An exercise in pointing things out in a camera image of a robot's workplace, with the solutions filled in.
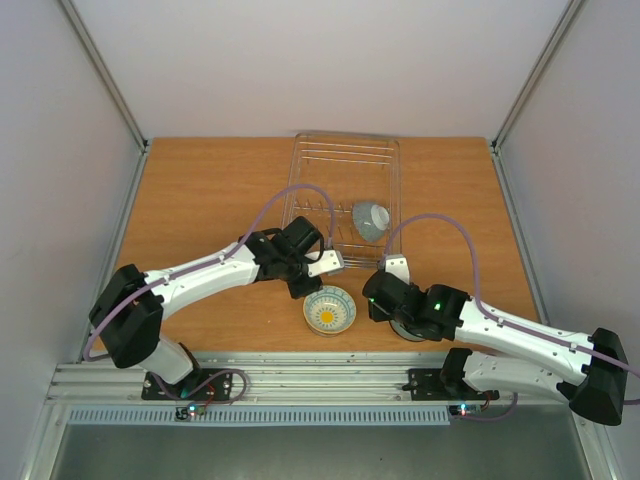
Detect metal wire dish rack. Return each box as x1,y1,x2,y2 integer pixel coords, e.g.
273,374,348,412
282,132,402,268

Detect controller board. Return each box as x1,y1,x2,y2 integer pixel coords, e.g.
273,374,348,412
174,404,207,421
449,403,487,417

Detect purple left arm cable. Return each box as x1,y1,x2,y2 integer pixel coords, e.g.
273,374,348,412
82,183,339,401

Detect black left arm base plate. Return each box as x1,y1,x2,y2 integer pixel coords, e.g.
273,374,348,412
141,368,233,402

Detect grey speckled bowl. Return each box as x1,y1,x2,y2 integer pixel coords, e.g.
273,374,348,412
352,201,391,243

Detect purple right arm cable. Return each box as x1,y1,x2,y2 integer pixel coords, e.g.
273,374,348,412
379,213,640,424

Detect right controller board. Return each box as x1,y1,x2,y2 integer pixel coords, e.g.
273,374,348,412
449,403,487,417

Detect aluminium frame rails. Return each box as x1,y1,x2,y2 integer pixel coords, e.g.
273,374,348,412
19,0,640,480

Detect grey slotted cable duct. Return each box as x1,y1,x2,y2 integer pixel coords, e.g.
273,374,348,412
67,406,450,427

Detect left controller board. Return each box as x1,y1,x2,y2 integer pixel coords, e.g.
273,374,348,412
174,404,207,421

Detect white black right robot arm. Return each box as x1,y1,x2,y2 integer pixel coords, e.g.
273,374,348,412
362,271,627,426

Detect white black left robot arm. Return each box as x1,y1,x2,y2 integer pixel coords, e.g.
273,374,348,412
89,217,342,398

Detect yellow blue patterned bowl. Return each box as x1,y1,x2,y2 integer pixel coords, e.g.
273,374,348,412
303,285,357,337

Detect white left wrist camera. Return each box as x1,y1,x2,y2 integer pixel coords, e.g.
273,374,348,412
305,249,345,278

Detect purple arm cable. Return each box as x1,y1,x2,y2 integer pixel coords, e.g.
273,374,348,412
379,213,640,424
82,183,339,401

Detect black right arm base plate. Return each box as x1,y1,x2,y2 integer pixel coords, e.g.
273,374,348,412
401,368,500,401

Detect pale green bowl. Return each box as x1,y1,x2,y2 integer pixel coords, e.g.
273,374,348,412
390,321,425,343

